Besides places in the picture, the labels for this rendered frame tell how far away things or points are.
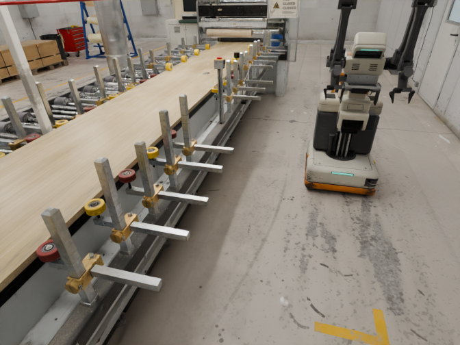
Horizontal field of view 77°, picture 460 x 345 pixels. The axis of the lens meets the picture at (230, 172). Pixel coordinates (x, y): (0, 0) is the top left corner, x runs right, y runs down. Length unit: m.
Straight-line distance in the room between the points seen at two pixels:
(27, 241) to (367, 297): 1.86
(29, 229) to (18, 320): 0.31
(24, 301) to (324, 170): 2.31
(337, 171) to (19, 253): 2.35
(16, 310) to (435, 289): 2.26
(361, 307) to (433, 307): 0.44
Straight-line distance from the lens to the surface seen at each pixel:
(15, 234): 1.37
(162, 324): 1.97
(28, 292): 1.33
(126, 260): 1.35
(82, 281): 1.15
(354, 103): 2.58
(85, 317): 1.24
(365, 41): 2.44
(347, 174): 2.78
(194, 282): 2.10
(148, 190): 1.42
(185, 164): 1.62
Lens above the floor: 1.66
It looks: 32 degrees down
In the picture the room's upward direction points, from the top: 1 degrees counter-clockwise
